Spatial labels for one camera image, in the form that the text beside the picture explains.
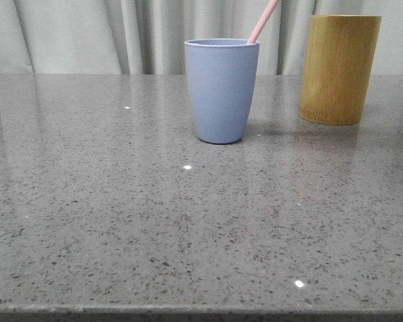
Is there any pink chopstick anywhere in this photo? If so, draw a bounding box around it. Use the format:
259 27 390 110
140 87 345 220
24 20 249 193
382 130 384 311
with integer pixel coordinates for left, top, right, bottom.
247 0 280 44

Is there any blue plastic cup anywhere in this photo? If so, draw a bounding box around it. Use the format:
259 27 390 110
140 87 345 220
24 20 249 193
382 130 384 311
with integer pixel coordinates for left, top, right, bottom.
184 38 259 144

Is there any bamboo wooden cup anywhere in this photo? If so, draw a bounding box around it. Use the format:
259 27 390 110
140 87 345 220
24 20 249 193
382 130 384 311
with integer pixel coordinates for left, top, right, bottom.
299 15 382 125

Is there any white pleated curtain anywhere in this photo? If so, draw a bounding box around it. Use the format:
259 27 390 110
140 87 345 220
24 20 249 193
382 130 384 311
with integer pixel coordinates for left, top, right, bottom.
0 1 403 75

